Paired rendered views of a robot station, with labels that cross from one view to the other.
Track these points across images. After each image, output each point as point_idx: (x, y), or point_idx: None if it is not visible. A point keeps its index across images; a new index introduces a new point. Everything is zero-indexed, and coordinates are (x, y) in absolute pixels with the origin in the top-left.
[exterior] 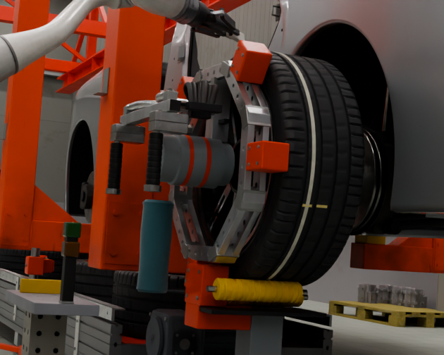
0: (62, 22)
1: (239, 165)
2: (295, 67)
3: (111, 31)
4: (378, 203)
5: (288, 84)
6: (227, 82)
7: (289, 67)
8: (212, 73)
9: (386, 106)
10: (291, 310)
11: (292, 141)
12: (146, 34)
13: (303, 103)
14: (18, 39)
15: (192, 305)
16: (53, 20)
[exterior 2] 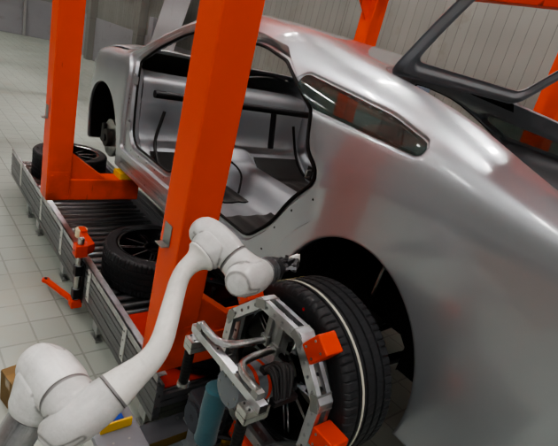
0: (166, 341)
1: (301, 431)
2: (353, 345)
3: (176, 196)
4: None
5: (350, 372)
6: (298, 351)
7: (348, 344)
8: (280, 321)
9: (379, 279)
10: None
11: (347, 426)
12: (208, 206)
13: (359, 388)
14: (128, 388)
15: None
16: (158, 339)
